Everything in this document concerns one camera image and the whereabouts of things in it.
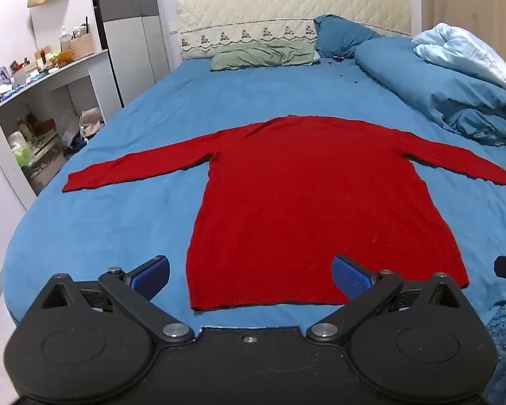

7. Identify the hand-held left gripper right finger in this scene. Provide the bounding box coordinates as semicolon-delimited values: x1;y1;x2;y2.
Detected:
306;255;465;345

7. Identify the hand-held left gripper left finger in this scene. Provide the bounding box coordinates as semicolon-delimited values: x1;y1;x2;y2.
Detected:
40;255;195;345

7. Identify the red knit sweater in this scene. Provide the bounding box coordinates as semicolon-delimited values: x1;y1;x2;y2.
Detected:
62;115;506;312

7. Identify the bed with blue sheet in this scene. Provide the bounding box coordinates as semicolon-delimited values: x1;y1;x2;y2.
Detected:
2;36;506;330

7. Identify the blue duvet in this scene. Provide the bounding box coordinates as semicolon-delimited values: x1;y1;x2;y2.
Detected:
354;36;506;149

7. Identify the white desk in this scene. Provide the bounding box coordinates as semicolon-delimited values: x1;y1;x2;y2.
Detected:
0;48;125;212

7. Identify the light blue blanket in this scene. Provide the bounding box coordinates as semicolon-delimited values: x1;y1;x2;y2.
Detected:
412;23;506;90

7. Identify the wicker basket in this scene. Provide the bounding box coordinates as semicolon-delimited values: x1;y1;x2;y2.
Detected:
69;33;94;60

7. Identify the green pillow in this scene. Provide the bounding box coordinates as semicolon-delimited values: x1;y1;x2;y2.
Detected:
210;40;317;72

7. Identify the blue pillow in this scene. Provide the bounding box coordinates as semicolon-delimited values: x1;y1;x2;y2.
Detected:
313;14;385;60

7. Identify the grey and white wardrobe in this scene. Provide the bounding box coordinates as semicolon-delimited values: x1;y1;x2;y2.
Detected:
94;0;170;109

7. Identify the cream quilted headboard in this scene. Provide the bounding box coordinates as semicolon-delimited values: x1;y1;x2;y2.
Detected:
176;0;413;62

